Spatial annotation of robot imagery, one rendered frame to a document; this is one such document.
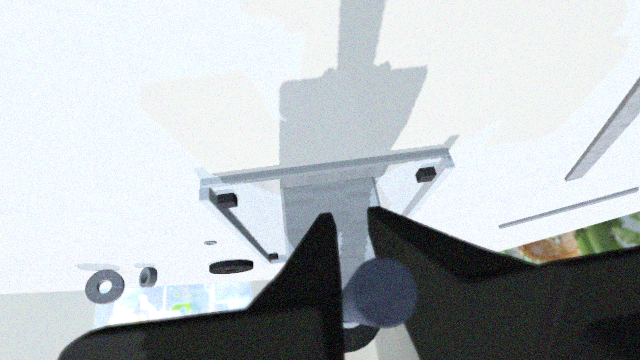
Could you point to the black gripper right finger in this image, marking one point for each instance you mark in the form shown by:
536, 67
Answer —
478, 304

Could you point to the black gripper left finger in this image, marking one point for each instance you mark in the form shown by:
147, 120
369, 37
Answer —
298, 315

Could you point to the grey flat bar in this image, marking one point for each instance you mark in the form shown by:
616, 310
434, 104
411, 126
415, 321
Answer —
620, 119
571, 207

